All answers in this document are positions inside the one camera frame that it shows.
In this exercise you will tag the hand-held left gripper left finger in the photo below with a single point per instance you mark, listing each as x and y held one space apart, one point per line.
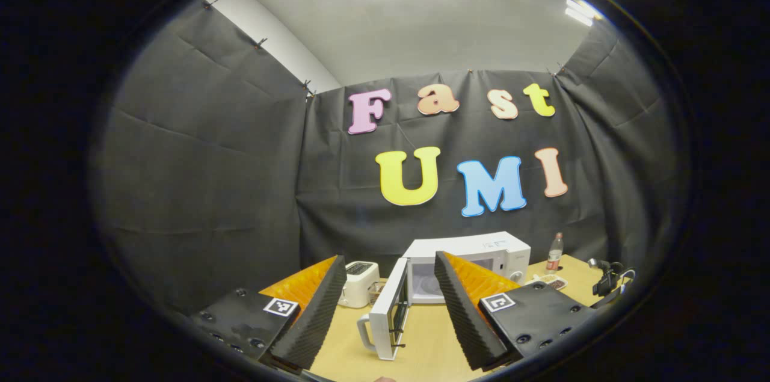
313 322

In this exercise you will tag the clear bottle with red label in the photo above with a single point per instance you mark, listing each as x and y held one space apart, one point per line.
554 258

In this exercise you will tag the white divided tray of beans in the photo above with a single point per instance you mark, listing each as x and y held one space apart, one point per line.
550 281

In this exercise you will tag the black backdrop cloth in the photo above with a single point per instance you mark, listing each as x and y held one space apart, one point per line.
210 189

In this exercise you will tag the white toaster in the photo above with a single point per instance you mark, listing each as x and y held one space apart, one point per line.
361 286

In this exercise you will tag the white microwave oven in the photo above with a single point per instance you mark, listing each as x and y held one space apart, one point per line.
463 246

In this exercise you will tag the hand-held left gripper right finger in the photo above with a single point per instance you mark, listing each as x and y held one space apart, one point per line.
466 322

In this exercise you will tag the small ceiling light panel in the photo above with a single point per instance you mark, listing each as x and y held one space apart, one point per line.
580 12

